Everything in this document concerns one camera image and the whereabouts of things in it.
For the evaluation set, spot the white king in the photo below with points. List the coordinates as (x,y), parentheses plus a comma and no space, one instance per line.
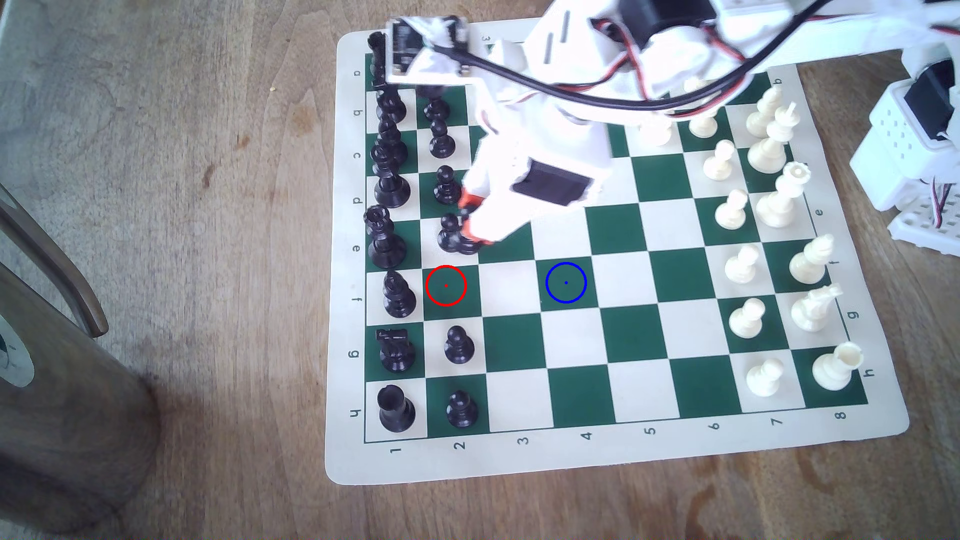
(771,146)

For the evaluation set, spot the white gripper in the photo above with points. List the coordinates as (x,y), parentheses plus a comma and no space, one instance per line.
(549,188)

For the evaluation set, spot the white bishop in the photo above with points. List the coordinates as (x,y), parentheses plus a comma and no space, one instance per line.
(765,112)
(812,259)

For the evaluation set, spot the black bishop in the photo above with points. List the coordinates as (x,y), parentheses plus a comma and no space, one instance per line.
(398,296)
(391,146)

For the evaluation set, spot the black knight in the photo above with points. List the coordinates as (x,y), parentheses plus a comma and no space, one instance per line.
(391,105)
(396,351)

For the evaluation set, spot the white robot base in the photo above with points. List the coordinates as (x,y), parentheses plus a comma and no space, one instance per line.
(926,225)

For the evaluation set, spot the green and white chess mat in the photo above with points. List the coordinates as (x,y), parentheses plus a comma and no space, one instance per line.
(600,337)

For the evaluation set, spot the black king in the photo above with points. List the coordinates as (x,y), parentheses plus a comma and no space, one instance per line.
(385,244)

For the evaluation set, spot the white knight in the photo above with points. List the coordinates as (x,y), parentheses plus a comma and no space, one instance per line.
(814,309)
(657,135)

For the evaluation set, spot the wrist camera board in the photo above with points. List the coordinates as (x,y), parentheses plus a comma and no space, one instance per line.
(427,49)

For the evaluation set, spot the white rook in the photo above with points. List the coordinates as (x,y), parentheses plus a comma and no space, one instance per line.
(836,367)

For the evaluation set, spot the brushed metal jug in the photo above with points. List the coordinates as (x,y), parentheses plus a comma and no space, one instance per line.
(67,420)

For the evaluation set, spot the black rook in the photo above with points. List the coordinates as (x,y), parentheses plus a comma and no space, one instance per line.
(395,411)
(377,64)

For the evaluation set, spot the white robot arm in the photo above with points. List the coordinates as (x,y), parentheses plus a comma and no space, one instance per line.
(675,52)

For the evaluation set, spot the white pawn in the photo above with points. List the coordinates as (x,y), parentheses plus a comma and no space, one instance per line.
(703,127)
(731,210)
(742,265)
(718,161)
(765,377)
(748,319)

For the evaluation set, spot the black pawn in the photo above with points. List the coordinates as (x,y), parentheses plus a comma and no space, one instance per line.
(462,411)
(448,235)
(447,187)
(436,109)
(442,141)
(459,346)
(470,245)

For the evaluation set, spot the black queen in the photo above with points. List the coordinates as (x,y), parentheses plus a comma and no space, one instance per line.
(391,189)

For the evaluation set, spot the white queen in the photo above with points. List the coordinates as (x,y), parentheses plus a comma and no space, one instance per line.
(781,199)

